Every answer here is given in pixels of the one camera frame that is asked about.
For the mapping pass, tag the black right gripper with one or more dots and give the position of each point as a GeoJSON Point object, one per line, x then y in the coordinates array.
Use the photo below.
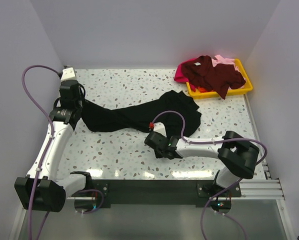
{"type": "Point", "coordinates": [158, 155]}

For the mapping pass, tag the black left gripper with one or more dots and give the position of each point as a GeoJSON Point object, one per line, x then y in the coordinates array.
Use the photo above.
{"type": "Point", "coordinates": [81, 93]}

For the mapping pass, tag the black t shirt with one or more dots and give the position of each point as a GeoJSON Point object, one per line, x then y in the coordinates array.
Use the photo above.
{"type": "Point", "coordinates": [138, 117]}

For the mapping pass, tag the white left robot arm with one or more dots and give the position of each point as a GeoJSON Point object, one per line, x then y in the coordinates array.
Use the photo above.
{"type": "Point", "coordinates": [40, 190]}

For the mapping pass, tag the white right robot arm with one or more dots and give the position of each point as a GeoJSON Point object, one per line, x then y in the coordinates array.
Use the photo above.
{"type": "Point", "coordinates": [239, 155]}

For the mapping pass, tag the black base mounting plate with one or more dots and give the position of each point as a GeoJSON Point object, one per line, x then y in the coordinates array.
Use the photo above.
{"type": "Point", "coordinates": [155, 192]}

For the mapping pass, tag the yellow plastic tray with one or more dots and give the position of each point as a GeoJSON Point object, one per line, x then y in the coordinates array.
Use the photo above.
{"type": "Point", "coordinates": [241, 91]}

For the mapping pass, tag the orange red garment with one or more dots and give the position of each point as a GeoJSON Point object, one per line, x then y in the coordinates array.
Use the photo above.
{"type": "Point", "coordinates": [204, 90]}

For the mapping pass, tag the magenta t shirt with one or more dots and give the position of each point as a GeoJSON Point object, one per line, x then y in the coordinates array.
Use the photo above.
{"type": "Point", "coordinates": [179, 76]}

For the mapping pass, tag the maroon t shirt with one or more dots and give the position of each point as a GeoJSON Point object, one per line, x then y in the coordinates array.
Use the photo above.
{"type": "Point", "coordinates": [200, 74]}

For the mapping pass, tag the light pink t shirt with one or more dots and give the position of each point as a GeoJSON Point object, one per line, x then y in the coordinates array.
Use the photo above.
{"type": "Point", "coordinates": [226, 69]}

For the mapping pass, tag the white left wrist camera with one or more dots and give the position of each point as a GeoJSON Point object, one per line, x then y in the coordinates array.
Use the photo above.
{"type": "Point", "coordinates": [68, 73]}

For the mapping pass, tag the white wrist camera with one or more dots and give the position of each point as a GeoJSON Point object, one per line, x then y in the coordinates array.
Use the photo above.
{"type": "Point", "coordinates": [68, 73]}
{"type": "Point", "coordinates": [158, 127]}

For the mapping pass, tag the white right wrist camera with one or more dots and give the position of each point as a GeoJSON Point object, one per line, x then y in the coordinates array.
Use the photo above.
{"type": "Point", "coordinates": [158, 127]}

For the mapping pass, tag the aluminium frame rail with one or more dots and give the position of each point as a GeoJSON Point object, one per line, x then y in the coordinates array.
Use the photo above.
{"type": "Point", "coordinates": [262, 189]}

